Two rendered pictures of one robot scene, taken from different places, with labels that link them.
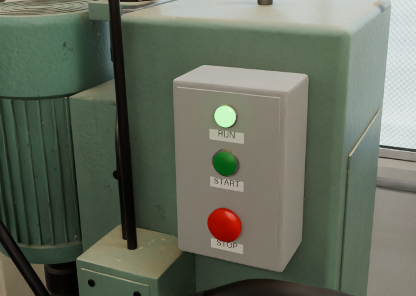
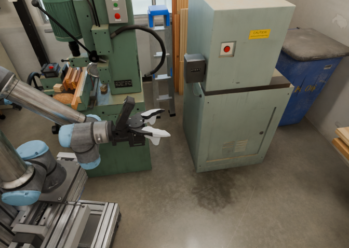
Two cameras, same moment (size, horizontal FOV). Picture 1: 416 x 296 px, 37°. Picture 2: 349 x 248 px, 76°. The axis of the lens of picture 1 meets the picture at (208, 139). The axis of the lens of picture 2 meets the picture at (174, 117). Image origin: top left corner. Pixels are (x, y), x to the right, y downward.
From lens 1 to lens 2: 0.88 m
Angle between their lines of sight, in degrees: 36
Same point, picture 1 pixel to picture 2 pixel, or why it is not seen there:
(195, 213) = (111, 15)
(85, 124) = (78, 5)
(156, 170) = (98, 11)
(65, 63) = not seen: outside the picture
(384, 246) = not seen: hidden behind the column
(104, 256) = (96, 28)
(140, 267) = (103, 28)
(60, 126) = (70, 8)
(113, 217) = (88, 25)
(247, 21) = not seen: outside the picture
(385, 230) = not seen: hidden behind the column
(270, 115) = not seen: outside the picture
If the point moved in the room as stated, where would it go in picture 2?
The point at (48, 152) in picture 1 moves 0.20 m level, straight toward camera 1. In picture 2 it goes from (69, 14) to (89, 22)
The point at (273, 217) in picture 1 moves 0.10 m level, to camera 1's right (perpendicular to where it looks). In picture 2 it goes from (124, 12) to (141, 9)
